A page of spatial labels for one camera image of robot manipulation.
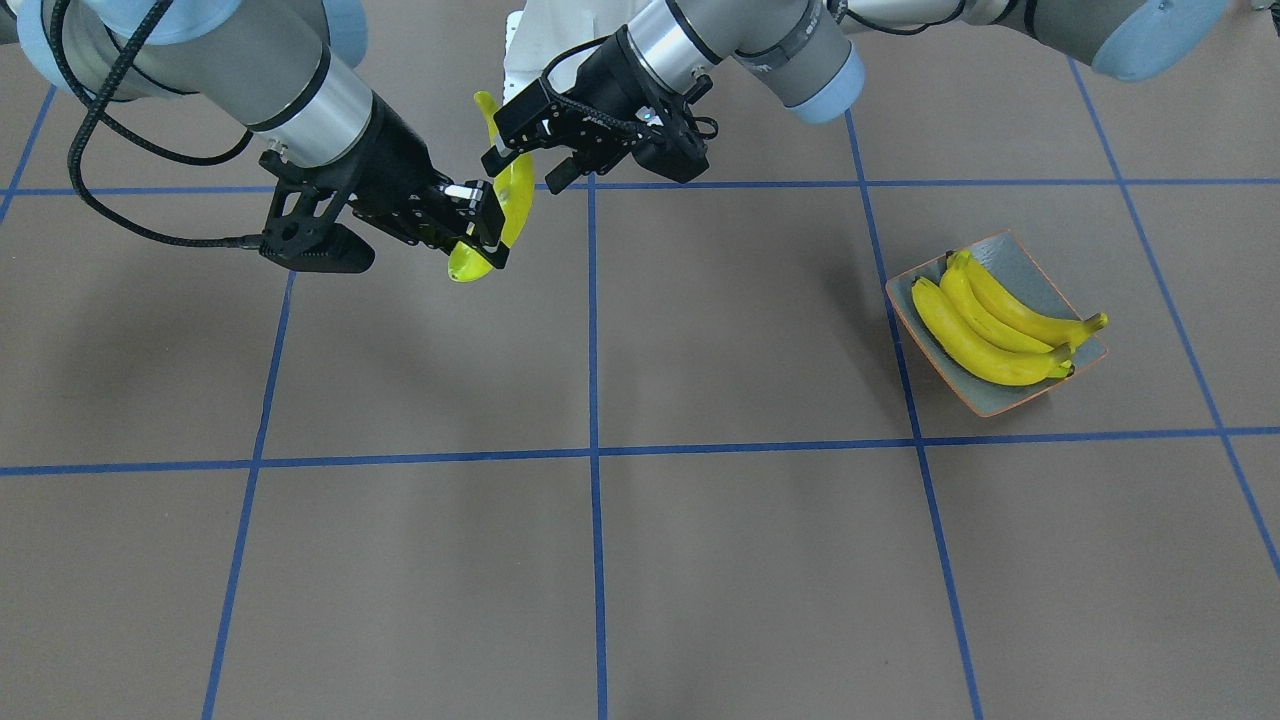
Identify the yellow banana front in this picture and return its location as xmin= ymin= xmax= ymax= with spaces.
xmin=448 ymin=90 xmax=535 ymax=283

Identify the yellow banana back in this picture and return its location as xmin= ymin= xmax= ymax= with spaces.
xmin=910 ymin=277 xmax=1075 ymax=387

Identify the yellow banana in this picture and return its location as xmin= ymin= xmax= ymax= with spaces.
xmin=940 ymin=254 xmax=1053 ymax=354
xmin=448 ymin=90 xmax=535 ymax=283
xmin=951 ymin=251 xmax=1110 ymax=350
xmin=910 ymin=277 xmax=1075 ymax=387

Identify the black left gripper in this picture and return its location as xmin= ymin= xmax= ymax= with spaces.
xmin=481 ymin=28 xmax=713 ymax=195

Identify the grey square ceramic plate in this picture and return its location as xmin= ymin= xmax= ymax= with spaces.
xmin=884 ymin=232 xmax=1107 ymax=418

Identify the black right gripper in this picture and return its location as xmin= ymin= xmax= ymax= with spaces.
xmin=259 ymin=97 xmax=509 ymax=274

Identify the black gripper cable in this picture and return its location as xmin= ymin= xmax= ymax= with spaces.
xmin=47 ymin=0 xmax=266 ymax=251

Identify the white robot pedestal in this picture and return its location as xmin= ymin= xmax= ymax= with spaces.
xmin=502 ymin=1 xmax=648 ymax=102

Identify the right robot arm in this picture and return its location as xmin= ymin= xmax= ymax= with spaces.
xmin=3 ymin=1 xmax=509 ymax=282

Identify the brown table mat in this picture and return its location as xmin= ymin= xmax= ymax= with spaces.
xmin=3 ymin=1 xmax=1277 ymax=719

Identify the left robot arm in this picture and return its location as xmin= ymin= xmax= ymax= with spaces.
xmin=483 ymin=1 xmax=1228 ymax=193

